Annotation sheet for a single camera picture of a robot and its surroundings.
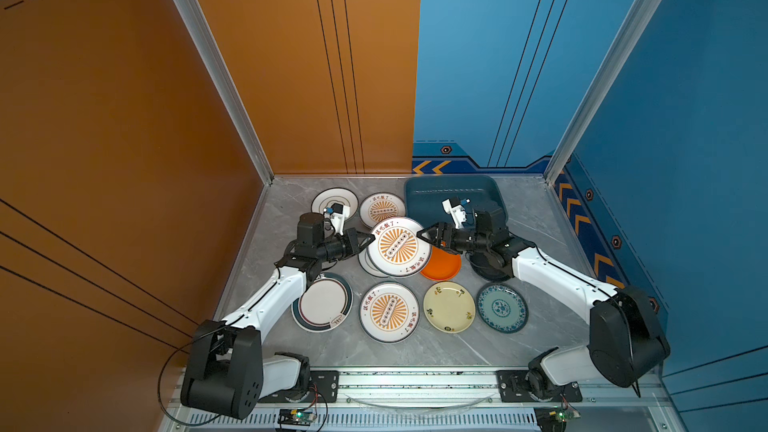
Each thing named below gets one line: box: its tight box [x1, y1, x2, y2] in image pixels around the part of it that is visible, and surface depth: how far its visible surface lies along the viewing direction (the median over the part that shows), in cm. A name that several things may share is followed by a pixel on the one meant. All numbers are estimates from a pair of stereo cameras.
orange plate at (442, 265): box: [420, 246, 462, 280], surface depth 93 cm
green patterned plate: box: [476, 282, 529, 334], surface depth 87 cm
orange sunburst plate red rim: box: [367, 216, 432, 278], surface depth 81 cm
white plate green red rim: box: [291, 273, 354, 333], surface depth 88 cm
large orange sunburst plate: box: [359, 281, 421, 344], surface depth 87 cm
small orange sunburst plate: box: [359, 192, 407, 229], surface depth 113 cm
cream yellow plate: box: [423, 281, 476, 334], surface depth 87 cm
